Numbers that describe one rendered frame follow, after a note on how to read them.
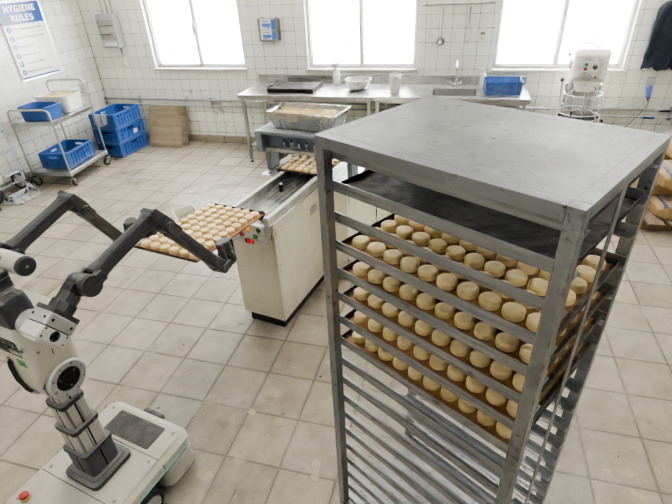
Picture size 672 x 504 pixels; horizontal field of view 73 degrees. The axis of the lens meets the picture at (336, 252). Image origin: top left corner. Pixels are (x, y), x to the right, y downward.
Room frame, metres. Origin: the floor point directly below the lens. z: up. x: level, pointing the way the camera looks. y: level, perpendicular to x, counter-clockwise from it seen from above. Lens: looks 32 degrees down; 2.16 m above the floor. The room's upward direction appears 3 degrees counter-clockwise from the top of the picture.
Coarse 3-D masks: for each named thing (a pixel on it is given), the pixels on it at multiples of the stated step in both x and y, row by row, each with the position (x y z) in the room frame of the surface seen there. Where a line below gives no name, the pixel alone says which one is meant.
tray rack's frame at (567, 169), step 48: (336, 144) 1.05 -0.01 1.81; (384, 144) 1.00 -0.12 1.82; (432, 144) 0.99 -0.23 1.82; (480, 144) 0.97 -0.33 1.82; (528, 144) 0.95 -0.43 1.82; (576, 144) 0.94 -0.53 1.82; (624, 144) 0.92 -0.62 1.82; (480, 192) 0.77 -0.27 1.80; (528, 192) 0.72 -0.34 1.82; (576, 192) 0.71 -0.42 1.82; (624, 192) 0.81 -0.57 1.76; (576, 240) 0.64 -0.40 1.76; (624, 240) 0.96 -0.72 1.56; (576, 336) 0.80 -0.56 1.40; (528, 384) 0.65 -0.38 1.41; (528, 432) 0.65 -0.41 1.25; (384, 480) 1.23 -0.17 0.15
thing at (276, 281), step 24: (288, 192) 2.95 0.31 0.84; (312, 192) 2.94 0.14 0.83; (264, 216) 2.60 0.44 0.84; (288, 216) 2.63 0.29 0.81; (312, 216) 2.91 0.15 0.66; (288, 240) 2.60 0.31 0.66; (312, 240) 2.89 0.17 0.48; (240, 264) 2.60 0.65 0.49; (264, 264) 2.51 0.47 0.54; (288, 264) 2.57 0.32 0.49; (312, 264) 2.86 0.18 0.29; (264, 288) 2.52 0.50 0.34; (288, 288) 2.54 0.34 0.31; (312, 288) 2.89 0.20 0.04; (264, 312) 2.54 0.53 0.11; (288, 312) 2.51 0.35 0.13
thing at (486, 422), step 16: (352, 336) 1.11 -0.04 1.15; (368, 352) 1.05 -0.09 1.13; (384, 352) 1.03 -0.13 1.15; (400, 368) 0.97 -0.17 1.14; (416, 384) 0.91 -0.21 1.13; (432, 384) 0.89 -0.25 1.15; (448, 400) 0.85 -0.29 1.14; (464, 400) 0.83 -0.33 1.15; (464, 416) 0.80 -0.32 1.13; (480, 416) 0.78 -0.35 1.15; (496, 432) 0.74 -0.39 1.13
